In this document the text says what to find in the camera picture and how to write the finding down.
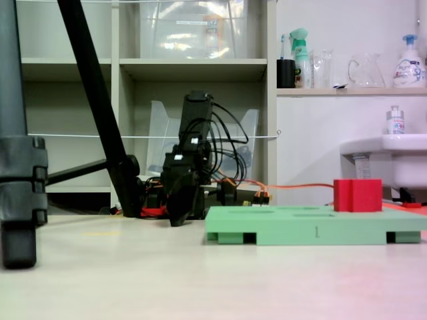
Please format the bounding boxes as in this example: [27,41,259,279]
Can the small red black clip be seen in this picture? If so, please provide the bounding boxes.
[398,187,422,209]

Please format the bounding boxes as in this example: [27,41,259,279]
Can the glass beaker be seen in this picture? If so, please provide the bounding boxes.
[310,49,334,89]

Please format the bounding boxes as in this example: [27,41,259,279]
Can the green spray bottle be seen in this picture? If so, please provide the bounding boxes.
[289,28,313,89]

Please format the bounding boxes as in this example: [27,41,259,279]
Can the black cup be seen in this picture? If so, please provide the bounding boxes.
[276,59,297,89]

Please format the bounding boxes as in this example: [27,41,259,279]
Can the circuit board with wires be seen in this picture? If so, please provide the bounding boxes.
[242,189,273,209]

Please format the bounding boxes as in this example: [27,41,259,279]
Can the white sink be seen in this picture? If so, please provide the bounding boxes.
[339,133,427,204]

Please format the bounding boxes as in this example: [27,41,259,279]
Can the thin orange wire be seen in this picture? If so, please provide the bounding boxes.
[213,178,336,207]

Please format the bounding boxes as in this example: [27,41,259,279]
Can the white cord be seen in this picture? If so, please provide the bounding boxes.
[26,130,282,140]

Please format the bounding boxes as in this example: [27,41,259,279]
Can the black tripod leg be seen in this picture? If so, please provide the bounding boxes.
[56,0,143,217]
[0,0,49,270]

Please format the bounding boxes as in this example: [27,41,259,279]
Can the beige shelf unit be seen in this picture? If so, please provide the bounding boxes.
[15,0,278,209]

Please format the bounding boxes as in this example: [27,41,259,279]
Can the clear plastic storage box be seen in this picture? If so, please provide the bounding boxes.
[138,0,250,60]

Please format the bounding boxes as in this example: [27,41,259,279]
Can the green shape sorter board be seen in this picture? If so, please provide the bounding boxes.
[203,205,427,247]

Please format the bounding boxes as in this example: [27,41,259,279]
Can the light wooden wall shelf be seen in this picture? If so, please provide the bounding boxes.
[276,87,427,97]

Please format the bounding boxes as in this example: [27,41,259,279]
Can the clear sanitizer bottle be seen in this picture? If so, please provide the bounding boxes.
[386,105,406,135]

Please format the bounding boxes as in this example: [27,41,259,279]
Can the glass pitcher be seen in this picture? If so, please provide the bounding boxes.
[348,53,386,89]

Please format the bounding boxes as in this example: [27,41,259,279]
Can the black tripod spreader bar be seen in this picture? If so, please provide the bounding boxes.
[46,159,113,187]

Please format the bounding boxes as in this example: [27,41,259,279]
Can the white foam soap bottle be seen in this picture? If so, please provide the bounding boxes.
[392,34,427,88]

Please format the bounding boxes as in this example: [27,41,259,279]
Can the thin black arm wire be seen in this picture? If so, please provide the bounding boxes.
[201,101,250,181]

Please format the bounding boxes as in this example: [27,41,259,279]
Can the red cross columnar block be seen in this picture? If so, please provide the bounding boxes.
[333,179,383,213]

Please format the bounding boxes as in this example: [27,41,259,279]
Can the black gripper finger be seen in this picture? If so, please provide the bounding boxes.
[167,176,200,227]

